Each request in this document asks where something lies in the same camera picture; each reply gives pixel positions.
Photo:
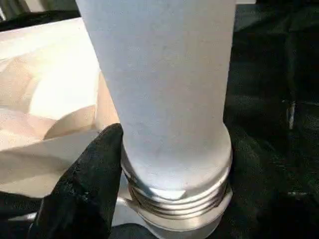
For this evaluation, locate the white plastic table top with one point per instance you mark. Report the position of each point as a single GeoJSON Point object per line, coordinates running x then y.
{"type": "Point", "coordinates": [49, 74]}

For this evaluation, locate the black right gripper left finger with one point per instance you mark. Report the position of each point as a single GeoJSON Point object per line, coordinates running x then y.
{"type": "Point", "coordinates": [82, 194]}

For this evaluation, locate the black table mat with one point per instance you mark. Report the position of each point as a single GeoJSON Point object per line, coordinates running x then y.
{"type": "Point", "coordinates": [279, 87]}

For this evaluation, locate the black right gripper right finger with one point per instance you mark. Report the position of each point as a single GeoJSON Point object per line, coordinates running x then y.
{"type": "Point", "coordinates": [261, 199]}

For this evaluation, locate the white plastic table leg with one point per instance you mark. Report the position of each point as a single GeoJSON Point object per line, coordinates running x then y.
{"type": "Point", "coordinates": [162, 87]}

